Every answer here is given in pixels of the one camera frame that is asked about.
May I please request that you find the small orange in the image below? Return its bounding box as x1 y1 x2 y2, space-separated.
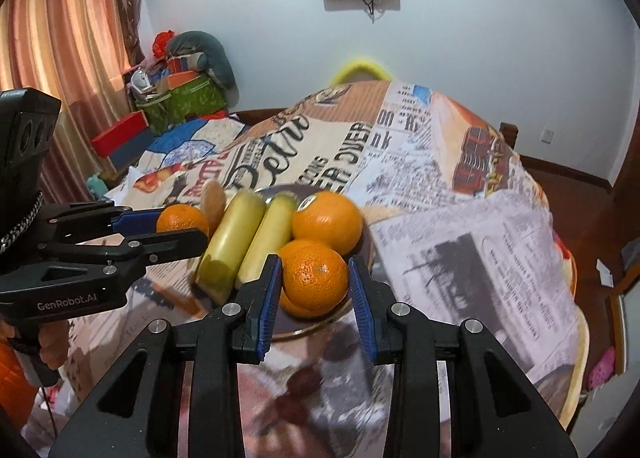
276 237 323 321
156 204 210 239

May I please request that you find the grey plush pillow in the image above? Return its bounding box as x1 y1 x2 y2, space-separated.
167 31 236 89

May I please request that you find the white paper scrap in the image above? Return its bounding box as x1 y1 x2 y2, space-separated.
595 258 616 286

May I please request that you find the large orange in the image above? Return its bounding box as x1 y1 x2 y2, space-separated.
281 244 350 317

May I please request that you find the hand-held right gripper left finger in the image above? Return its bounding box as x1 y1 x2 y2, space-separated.
47 254 284 458

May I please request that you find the person's left hand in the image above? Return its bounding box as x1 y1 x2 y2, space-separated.
37 322 71 370

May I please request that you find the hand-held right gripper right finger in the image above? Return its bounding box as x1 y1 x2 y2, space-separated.
347 257 581 458

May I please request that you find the green storage box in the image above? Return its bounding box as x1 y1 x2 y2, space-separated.
135 74 228 135

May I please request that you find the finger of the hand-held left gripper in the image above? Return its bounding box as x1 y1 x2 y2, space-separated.
42 203 161 241
37 229 208 269

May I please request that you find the orange with sticker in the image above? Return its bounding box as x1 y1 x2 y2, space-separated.
291 191 364 259

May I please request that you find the pink slipper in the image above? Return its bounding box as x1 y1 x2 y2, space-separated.
587 345 616 389

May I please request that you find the printed blanket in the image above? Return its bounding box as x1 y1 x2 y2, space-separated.
20 78 591 458

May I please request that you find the yellow-green banana piece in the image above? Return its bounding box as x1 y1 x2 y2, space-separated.
235 193 298 289
195 189 267 303

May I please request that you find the dark purple plate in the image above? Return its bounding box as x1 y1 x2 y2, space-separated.
252 185 373 339

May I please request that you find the dark brown curtain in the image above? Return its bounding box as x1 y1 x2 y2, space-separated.
112 0 161 68

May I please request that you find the red box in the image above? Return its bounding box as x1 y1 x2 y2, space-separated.
91 112 151 159

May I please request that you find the red plastic bag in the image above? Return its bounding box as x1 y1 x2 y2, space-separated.
152 30 176 58

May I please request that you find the striped orange curtain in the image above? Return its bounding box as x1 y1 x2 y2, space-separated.
0 0 131 199

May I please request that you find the brown potato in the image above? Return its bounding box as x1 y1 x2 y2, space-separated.
201 181 227 233

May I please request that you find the yellow foam tube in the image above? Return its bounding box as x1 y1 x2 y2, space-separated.
332 56 393 83

